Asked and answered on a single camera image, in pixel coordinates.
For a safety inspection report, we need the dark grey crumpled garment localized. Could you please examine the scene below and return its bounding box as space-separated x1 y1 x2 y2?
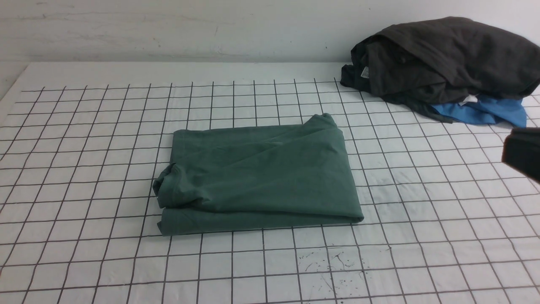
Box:
340 16 540 122

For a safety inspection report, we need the green long-sleeve top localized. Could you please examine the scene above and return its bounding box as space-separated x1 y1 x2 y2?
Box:
153 113 364 236

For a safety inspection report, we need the blue crumpled garment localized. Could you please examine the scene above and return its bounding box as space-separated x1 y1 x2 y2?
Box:
431 95 527 128

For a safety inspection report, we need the white grid-pattern table cloth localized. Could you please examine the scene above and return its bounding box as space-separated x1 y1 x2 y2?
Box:
0 63 540 304

